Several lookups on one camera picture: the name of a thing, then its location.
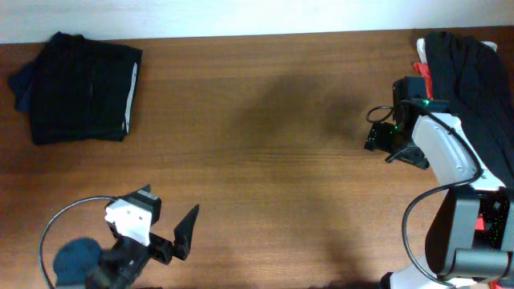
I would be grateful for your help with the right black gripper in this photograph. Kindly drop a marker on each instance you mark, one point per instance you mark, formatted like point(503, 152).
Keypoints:
point(379, 137)

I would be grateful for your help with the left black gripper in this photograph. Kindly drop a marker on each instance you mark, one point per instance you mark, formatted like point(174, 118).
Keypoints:
point(163, 249)

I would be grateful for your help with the black shorts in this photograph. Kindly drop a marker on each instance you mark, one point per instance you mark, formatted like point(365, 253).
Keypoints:
point(83, 89)

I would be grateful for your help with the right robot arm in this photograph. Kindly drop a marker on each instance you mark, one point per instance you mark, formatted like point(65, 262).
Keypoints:
point(404, 111)

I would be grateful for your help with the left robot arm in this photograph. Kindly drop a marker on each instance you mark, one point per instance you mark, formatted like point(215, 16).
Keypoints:
point(82, 263)

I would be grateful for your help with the red garment in pile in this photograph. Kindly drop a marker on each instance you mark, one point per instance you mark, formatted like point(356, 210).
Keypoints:
point(425, 78)

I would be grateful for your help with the white garment in pile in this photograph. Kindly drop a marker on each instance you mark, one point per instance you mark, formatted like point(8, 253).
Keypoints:
point(420, 45)

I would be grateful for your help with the black garment in pile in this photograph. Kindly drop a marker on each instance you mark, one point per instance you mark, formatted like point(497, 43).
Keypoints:
point(472, 77)

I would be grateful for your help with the folded navy blue garment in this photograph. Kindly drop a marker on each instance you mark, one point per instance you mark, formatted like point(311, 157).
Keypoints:
point(20, 84)

